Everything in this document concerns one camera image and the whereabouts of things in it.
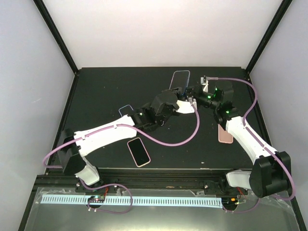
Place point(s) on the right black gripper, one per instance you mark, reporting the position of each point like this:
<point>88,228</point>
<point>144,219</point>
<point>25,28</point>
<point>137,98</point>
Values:
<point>195,90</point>

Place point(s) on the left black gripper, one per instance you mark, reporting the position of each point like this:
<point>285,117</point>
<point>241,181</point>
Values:
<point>177,93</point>

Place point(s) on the phone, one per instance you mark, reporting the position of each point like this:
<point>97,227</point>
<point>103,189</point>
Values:
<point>180,80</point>
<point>138,152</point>
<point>125,110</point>

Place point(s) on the pink phone case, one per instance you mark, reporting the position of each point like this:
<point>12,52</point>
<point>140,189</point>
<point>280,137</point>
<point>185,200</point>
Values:
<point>224,136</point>

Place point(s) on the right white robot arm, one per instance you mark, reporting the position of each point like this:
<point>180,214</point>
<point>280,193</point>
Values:
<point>271,171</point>

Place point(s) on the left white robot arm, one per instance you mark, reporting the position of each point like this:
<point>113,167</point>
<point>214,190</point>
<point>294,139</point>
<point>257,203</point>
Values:
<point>76,145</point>

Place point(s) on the phone in blue case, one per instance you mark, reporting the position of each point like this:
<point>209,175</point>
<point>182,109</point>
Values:
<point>125,110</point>

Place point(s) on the right controller board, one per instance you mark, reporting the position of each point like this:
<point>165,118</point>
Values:
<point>230,201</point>

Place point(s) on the controller board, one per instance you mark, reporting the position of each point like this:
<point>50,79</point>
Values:
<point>230,201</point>
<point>96,199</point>

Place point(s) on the left controller board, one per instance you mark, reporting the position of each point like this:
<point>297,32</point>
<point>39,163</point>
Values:
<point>96,199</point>

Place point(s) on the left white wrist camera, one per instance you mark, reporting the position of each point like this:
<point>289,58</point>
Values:
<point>188,106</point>

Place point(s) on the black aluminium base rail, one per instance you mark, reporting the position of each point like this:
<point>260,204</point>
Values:
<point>174,179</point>

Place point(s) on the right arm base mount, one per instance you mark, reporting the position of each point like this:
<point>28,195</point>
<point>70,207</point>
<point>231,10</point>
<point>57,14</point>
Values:
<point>220,187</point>

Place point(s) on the light blue slotted cable duct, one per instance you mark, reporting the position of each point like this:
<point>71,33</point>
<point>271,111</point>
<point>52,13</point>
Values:
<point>61,199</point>

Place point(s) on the right black frame post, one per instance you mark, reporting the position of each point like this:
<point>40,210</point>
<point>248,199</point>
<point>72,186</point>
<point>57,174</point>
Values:
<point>281,11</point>

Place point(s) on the black frame post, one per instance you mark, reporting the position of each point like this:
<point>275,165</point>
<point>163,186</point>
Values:
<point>40,5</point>
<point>281,11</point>

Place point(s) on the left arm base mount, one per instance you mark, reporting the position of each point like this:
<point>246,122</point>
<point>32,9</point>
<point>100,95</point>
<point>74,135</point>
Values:
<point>80,188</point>

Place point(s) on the left black frame post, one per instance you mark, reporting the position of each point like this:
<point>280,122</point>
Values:
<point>40,5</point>

